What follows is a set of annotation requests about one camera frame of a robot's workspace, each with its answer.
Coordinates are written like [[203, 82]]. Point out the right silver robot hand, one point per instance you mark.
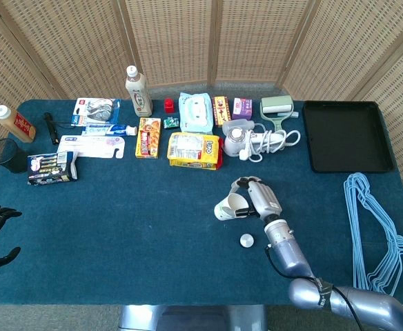
[[265, 200]]

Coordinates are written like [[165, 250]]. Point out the white floral paper cup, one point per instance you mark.
[[226, 207]]

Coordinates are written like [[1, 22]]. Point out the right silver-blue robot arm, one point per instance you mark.
[[291, 251]]

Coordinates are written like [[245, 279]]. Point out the black mesh pen cup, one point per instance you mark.
[[11, 162]]

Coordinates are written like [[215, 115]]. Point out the small white lid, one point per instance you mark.
[[246, 240]]

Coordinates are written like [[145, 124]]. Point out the yellow Lipo snack bag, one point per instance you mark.
[[193, 150]]

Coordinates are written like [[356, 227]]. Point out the small purple box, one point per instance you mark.
[[242, 108]]

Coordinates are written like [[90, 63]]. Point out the green lint roller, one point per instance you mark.
[[276, 105]]

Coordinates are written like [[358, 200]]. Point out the narrow red yellow box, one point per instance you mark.
[[222, 111]]

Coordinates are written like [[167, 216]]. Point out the dark blue snack packet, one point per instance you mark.
[[49, 168]]

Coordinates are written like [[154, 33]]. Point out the black plastic tray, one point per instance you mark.
[[346, 138]]

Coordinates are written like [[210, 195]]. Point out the light blue wet wipes pack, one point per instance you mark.
[[195, 113]]

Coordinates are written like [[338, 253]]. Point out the small green gum pack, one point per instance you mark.
[[170, 122]]

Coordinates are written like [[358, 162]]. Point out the brown bottle with red label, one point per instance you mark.
[[17, 125]]

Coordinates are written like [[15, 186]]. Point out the blue carpet table cloth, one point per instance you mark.
[[136, 224]]

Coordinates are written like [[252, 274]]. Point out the yellow orange food box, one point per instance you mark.
[[148, 138]]

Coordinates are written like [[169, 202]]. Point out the small red block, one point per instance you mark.
[[169, 106]]

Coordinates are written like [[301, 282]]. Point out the silver-blue robot torso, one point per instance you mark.
[[187, 317]]

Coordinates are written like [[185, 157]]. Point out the white toothbrush card package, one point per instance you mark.
[[87, 146]]

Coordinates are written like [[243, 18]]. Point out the milk tea bottle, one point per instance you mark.
[[139, 96]]

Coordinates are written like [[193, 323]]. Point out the blue white toothpaste tube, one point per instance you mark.
[[105, 130]]

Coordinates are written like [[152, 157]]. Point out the clear blister pack red label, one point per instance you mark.
[[94, 110]]

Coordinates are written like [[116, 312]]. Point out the wicker folding screen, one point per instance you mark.
[[67, 41]]

